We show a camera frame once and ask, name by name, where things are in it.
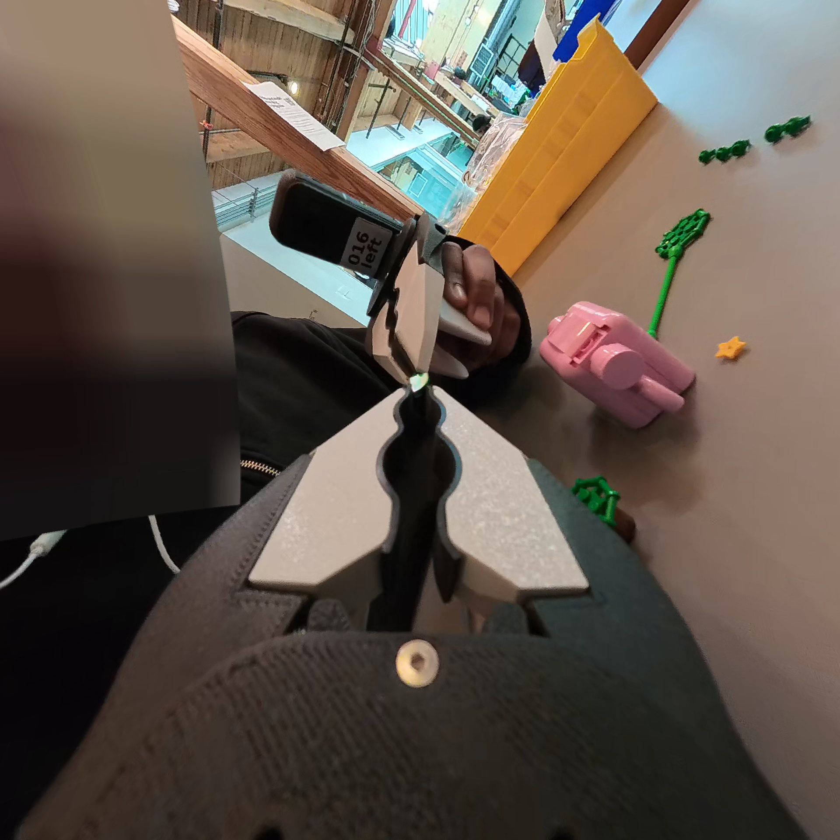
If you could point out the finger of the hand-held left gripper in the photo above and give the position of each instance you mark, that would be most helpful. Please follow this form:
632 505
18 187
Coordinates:
417 315
384 334

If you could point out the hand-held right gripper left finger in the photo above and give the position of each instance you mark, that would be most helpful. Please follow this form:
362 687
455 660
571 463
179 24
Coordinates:
328 525

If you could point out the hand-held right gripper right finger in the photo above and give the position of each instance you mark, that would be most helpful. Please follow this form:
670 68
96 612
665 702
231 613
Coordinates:
512 525

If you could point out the green round toy plate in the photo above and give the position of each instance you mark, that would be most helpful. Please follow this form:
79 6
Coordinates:
418 380

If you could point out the person's left hand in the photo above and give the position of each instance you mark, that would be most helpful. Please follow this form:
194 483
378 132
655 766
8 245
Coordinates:
492 295

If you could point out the green web wheel piece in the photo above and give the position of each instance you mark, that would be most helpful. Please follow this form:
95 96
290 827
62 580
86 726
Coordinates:
594 495

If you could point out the white paper notice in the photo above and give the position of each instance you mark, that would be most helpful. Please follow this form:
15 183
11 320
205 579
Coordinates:
292 111

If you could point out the small brown toy piece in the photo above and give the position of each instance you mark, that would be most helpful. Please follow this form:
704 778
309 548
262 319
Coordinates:
625 525

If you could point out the clear plastic bags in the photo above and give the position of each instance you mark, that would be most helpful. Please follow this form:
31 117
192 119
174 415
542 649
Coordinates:
492 151

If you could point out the pink toy brick watering can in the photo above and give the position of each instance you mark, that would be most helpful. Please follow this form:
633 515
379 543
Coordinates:
617 364

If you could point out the yellow storage bin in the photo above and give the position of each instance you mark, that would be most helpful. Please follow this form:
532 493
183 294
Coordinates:
564 131

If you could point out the green web piece with stem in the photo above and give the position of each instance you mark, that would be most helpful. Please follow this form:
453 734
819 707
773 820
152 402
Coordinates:
682 236

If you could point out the yellow star toy piece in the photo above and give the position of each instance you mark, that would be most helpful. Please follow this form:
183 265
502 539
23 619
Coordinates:
730 348

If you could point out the blue storage bin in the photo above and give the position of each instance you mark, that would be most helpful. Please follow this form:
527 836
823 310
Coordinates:
577 26

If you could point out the wooden post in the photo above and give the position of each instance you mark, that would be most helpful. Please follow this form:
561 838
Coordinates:
295 144

